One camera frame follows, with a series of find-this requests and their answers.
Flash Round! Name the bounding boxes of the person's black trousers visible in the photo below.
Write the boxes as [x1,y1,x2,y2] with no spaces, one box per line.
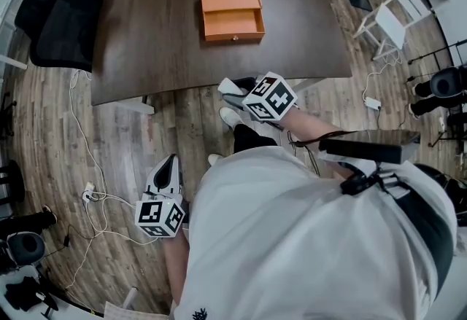
[232,123,279,155]

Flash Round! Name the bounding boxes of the white wooden chair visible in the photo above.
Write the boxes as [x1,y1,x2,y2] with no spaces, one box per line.
[352,0,419,61]

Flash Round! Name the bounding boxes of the white quilted chair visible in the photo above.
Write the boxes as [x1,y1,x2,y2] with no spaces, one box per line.
[104,287,176,320]

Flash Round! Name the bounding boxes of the person's white t-shirt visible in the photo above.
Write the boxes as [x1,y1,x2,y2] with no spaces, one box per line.
[171,147,459,320]

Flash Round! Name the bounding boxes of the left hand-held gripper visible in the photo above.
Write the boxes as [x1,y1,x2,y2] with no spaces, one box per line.
[134,154,188,239]

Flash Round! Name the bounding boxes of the round wooden pedestal table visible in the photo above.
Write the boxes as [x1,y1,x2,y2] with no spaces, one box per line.
[0,160,26,207]

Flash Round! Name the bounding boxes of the black tripod stand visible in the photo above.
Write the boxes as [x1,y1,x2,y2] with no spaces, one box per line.
[406,39,467,66]

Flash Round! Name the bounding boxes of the black shoulder-mounted box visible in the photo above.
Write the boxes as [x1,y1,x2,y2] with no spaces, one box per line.
[319,130,420,165]

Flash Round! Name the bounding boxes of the person's right white shoe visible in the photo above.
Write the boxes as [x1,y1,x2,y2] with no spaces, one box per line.
[218,106,244,129]

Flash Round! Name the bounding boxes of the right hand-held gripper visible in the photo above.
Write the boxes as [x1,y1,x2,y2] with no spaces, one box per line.
[220,71,298,123]

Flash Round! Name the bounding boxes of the black floor cable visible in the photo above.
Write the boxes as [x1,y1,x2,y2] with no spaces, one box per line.
[42,223,96,257]

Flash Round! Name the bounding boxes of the grey black shoulder strap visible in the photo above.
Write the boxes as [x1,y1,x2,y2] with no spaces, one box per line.
[341,163,459,297]

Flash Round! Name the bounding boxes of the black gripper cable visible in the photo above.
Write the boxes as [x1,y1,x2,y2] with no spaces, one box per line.
[287,125,347,177]

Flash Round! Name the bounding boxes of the white power strip with cable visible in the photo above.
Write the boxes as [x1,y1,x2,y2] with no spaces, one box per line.
[65,69,161,290]

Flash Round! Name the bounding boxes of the person's right forearm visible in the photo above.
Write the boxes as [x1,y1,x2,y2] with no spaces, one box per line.
[280,106,348,152]

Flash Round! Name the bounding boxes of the black mesh office chair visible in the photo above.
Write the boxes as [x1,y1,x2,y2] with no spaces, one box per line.
[14,0,105,74]

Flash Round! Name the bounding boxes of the person's left forearm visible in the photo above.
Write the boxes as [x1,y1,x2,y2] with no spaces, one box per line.
[162,238,191,307]

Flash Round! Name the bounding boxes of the white desk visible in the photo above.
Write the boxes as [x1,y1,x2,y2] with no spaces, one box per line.
[0,267,107,320]

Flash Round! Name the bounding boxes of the white charger cable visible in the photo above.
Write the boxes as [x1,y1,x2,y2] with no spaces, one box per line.
[363,52,404,101]

